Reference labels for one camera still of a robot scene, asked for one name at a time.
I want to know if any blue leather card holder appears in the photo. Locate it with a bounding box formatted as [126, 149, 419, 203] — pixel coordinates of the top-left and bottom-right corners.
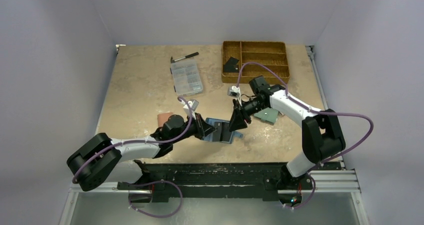
[202, 117, 244, 144]

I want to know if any black VIP credit card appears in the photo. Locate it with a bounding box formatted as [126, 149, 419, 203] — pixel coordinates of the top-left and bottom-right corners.
[222, 56, 240, 73]

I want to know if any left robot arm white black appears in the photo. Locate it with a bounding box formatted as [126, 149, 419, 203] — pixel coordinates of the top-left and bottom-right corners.
[66, 113, 216, 192]

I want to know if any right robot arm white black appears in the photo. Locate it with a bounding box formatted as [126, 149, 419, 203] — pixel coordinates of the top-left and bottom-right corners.
[227, 76, 346, 180]

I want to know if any pink leather card holder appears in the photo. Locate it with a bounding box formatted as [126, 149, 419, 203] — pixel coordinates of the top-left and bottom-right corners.
[157, 112, 174, 127]

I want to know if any teal green card holder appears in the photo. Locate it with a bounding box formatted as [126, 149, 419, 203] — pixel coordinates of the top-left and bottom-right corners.
[253, 108, 279, 125]

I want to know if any wicker cutlery tray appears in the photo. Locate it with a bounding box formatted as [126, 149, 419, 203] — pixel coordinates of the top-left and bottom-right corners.
[221, 41, 290, 84]

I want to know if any clear plastic screw organizer box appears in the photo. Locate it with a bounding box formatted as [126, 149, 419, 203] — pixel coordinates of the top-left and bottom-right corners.
[170, 58, 204, 96]

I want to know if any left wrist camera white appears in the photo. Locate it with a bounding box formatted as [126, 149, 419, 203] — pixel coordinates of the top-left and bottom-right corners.
[182, 99, 199, 119]

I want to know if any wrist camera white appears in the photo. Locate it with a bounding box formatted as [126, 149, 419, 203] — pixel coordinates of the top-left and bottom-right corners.
[227, 85, 241, 99]
[182, 99, 199, 119]

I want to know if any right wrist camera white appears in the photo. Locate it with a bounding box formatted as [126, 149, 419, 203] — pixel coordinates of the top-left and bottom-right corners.
[227, 85, 241, 99]

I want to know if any black metal base rail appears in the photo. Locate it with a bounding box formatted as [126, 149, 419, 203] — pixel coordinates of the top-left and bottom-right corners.
[117, 162, 313, 203]

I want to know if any claw hammer black handle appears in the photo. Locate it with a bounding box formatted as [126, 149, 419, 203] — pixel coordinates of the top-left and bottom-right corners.
[170, 52, 199, 64]

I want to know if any aluminium frame rail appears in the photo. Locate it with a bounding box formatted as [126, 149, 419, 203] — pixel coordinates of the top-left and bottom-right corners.
[67, 169, 362, 194]

